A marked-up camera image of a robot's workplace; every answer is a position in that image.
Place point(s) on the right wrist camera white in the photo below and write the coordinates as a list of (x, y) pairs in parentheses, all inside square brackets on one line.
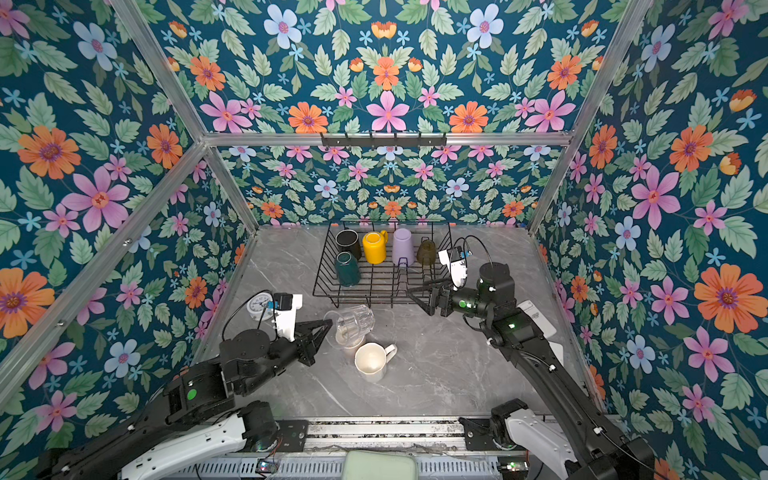
[(454, 259)]

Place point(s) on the white remote control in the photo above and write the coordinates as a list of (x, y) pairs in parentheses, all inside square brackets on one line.
[(545, 325)]

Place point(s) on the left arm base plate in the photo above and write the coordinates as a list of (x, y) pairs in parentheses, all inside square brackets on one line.
[(290, 437)]

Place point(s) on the clear glass cup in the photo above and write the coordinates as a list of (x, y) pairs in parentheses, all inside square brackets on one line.
[(350, 324)]

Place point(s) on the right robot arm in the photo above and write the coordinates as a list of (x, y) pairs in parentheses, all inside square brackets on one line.
[(585, 444)]

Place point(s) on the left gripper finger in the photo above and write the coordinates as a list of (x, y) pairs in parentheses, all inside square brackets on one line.
[(308, 349), (315, 329)]

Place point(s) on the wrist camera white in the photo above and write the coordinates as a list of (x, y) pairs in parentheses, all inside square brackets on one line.
[(454, 259), (285, 307)]

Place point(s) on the green mug white inside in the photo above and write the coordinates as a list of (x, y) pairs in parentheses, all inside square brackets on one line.
[(347, 269)]

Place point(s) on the yellow mug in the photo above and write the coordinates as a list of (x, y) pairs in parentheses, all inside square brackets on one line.
[(374, 247)]

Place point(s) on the white mug front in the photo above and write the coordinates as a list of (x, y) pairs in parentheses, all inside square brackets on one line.
[(371, 360)]

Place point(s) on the olive glass cup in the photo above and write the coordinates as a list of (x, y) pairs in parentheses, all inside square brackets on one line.
[(426, 253)]

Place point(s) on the black wire dish rack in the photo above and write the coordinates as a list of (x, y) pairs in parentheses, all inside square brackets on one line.
[(383, 284)]

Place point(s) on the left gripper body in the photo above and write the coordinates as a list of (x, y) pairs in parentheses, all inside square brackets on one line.
[(284, 354)]

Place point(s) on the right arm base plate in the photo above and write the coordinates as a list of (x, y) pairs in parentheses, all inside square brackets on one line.
[(480, 436)]

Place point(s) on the lilac plastic cup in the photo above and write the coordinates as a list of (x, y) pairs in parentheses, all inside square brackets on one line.
[(403, 253)]

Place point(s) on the white flat box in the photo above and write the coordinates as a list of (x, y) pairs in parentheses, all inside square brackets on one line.
[(558, 351)]

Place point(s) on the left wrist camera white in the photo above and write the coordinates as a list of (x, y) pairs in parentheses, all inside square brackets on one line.
[(285, 307)]

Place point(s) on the green cloth pad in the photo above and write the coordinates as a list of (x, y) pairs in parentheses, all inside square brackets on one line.
[(364, 465)]

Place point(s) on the black mug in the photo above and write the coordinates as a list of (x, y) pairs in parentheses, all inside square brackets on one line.
[(348, 240)]

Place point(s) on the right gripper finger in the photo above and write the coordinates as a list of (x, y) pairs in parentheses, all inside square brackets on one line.
[(430, 305), (424, 290)]

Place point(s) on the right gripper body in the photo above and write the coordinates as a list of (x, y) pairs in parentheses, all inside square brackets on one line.
[(466, 302)]

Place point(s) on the black wall hook rail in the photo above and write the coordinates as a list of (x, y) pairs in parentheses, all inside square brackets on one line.
[(371, 140)]

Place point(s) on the small white alarm clock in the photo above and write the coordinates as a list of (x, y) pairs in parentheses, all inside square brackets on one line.
[(260, 307)]

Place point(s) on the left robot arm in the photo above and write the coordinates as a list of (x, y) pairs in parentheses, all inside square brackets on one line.
[(206, 392)]

